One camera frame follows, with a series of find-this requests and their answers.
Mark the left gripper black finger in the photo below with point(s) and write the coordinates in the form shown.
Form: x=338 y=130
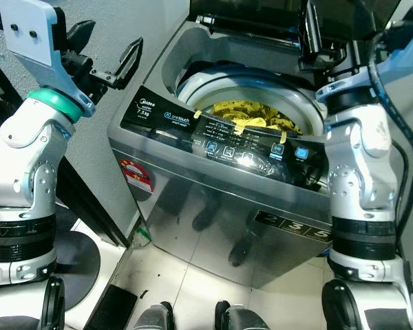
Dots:
x=80 y=34
x=129 y=62

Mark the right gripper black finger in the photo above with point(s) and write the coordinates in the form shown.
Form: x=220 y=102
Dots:
x=313 y=27

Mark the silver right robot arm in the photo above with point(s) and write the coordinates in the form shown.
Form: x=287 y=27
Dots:
x=358 y=179

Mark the grey top-load washing machine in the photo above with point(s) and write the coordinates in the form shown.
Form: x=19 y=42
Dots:
x=193 y=199

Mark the dark translucent washer lid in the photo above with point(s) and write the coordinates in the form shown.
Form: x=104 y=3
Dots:
x=248 y=10

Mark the yellow black patterned garment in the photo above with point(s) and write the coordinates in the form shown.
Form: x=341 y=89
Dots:
x=261 y=113

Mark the red round washer sticker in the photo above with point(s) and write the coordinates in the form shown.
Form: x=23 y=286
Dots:
x=136 y=175

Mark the black number label sticker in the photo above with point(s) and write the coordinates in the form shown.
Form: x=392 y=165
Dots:
x=292 y=225

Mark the dark round floor mat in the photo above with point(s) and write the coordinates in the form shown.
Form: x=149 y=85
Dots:
x=79 y=261

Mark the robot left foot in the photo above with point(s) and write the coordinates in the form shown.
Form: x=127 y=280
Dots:
x=155 y=317

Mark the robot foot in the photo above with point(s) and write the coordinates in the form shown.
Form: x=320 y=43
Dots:
x=241 y=317
x=155 y=317

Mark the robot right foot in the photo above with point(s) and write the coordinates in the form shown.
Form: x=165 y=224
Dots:
x=241 y=317

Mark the light blue left wrist camera mount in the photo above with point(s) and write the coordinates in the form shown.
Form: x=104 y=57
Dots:
x=34 y=31

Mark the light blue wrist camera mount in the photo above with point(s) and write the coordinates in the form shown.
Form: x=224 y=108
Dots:
x=34 y=31
x=406 y=51

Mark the light blue right wrist camera mount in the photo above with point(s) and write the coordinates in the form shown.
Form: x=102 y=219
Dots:
x=406 y=51

